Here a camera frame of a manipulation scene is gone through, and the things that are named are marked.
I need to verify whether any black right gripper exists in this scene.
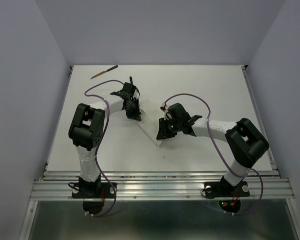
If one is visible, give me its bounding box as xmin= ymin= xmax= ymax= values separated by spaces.
xmin=155 ymin=116 xmax=181 ymax=140

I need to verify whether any white cloth napkin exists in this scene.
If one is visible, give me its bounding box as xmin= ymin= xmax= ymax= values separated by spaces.
xmin=137 ymin=97 xmax=164 ymax=147

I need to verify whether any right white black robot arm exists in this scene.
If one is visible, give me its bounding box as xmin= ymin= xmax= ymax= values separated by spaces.
xmin=156 ymin=115 xmax=269 ymax=195

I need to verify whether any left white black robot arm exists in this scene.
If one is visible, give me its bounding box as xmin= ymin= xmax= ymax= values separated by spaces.
xmin=69 ymin=96 xmax=141 ymax=197

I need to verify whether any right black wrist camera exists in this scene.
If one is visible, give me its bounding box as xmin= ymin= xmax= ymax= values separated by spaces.
xmin=160 ymin=103 xmax=202 ymax=137

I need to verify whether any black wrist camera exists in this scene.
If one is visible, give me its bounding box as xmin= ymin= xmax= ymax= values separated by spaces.
xmin=160 ymin=103 xmax=202 ymax=137
xmin=110 ymin=82 xmax=140 ymax=100

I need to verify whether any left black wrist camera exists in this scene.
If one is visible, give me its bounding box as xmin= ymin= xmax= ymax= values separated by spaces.
xmin=110 ymin=82 xmax=140 ymax=100

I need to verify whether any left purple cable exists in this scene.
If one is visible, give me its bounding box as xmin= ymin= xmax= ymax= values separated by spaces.
xmin=84 ymin=79 xmax=127 ymax=218

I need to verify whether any purple cable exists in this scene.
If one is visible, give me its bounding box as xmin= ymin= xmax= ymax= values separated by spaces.
xmin=84 ymin=79 xmax=127 ymax=218
xmin=161 ymin=93 xmax=263 ymax=216

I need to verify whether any gold knife green handle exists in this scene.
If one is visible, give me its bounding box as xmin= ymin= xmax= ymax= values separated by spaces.
xmin=90 ymin=65 xmax=118 ymax=79

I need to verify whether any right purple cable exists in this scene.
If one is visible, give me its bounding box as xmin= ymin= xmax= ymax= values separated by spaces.
xmin=161 ymin=93 xmax=263 ymax=216

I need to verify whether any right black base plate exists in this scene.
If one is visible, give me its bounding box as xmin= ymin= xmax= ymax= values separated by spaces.
xmin=201 ymin=181 xmax=250 ymax=199

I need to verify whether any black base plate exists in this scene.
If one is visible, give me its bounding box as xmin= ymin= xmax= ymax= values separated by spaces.
xmin=201 ymin=181 xmax=250 ymax=199
xmin=68 ymin=182 xmax=115 ymax=199

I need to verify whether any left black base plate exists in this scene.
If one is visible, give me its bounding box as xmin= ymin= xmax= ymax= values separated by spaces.
xmin=68 ymin=182 xmax=115 ymax=199

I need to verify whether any aluminium rail frame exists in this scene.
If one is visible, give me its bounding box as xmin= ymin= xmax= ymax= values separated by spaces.
xmin=20 ymin=65 xmax=300 ymax=240

